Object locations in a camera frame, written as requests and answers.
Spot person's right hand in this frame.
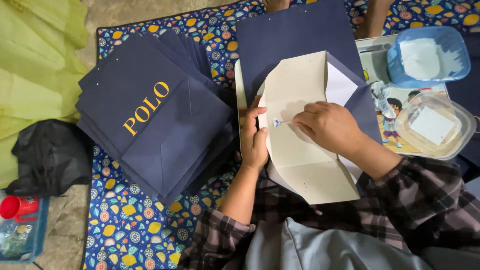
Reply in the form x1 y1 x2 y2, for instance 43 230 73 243
292 100 367 158

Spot blue plastic glue container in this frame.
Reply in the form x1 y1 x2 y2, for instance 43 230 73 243
386 26 472 89

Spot red plastic cup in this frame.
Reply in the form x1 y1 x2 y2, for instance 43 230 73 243
0 195 40 223

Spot grey trousers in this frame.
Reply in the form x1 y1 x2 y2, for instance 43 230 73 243
244 217 480 270

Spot clear plastic bag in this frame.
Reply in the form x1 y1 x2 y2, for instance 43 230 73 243
0 224 34 260

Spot clear plastic container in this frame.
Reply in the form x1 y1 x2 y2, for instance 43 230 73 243
395 91 477 161

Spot stack of navy printed bags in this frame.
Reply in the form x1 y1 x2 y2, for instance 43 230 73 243
75 29 238 208

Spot navy paper bag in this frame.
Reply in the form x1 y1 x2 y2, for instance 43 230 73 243
235 0 384 205

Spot light green cloth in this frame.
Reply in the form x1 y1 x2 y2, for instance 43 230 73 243
0 0 90 189

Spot blue plastic tray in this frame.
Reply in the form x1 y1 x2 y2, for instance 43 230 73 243
0 195 50 264

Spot white paper square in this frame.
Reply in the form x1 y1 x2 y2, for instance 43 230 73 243
409 106 462 146

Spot children's cartoon picture book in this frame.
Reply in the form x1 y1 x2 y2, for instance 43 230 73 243
354 35 451 157

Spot crumpled white tissue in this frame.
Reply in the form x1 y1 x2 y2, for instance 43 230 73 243
370 80 399 120

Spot black plastic bag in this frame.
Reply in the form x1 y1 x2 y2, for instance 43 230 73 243
5 119 94 198

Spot white-edged board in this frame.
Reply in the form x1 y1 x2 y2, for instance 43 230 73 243
234 59 263 130

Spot plaid flannel shirt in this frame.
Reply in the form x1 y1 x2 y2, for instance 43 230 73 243
179 155 480 270

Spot blue fruit patterned mat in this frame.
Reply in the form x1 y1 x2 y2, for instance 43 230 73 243
80 0 480 270

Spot person's left hand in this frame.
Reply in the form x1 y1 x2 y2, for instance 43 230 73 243
240 106 269 171

